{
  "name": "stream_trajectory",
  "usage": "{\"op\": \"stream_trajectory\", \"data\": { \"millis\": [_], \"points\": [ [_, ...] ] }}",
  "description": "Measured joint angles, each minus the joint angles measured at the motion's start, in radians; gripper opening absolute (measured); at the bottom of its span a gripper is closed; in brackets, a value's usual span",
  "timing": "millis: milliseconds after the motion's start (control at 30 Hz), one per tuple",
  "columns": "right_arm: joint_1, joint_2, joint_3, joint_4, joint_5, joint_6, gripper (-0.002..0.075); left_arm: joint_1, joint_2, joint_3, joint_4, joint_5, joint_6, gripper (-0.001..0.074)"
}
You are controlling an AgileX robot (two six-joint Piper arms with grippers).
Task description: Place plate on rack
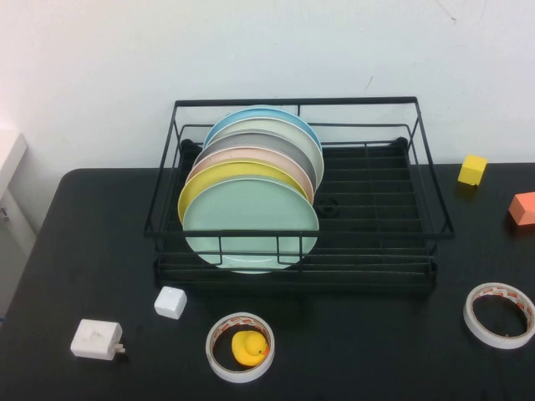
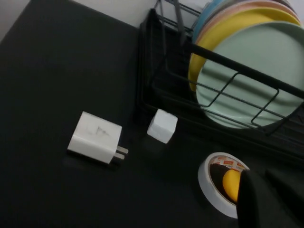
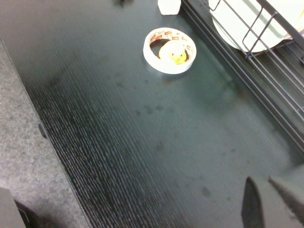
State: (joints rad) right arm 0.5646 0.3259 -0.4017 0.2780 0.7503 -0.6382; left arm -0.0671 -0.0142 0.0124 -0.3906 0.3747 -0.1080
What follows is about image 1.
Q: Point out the orange cube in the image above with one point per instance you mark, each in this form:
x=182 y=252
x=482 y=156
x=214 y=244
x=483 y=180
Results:
x=523 y=209

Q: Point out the grey plate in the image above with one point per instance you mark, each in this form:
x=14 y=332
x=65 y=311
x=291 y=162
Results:
x=261 y=139

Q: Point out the small white cube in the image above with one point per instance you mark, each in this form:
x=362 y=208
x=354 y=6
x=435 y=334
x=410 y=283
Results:
x=170 y=302

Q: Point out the blue plate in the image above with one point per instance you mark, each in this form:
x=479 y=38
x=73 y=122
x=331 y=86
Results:
x=261 y=112

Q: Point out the white power adapter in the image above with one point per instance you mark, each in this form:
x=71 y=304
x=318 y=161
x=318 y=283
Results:
x=95 y=338

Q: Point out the white cabinet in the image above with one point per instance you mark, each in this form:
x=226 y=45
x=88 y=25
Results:
x=10 y=200

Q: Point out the pink plate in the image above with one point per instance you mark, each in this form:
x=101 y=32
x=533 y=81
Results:
x=253 y=154

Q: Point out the yellow cube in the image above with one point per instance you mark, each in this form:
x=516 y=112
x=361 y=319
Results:
x=472 y=169

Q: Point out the mint green plate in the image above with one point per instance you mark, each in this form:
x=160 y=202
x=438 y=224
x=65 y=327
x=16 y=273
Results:
x=251 y=209

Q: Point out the white double-sided tape roll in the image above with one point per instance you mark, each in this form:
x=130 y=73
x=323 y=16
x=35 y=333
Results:
x=495 y=289
x=241 y=319

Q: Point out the yellow rubber duck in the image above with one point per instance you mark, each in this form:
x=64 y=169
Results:
x=249 y=348

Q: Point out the yellow plate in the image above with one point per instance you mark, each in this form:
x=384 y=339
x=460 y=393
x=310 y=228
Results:
x=234 y=169

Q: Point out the cream white plate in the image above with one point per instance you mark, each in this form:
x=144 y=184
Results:
x=269 y=125

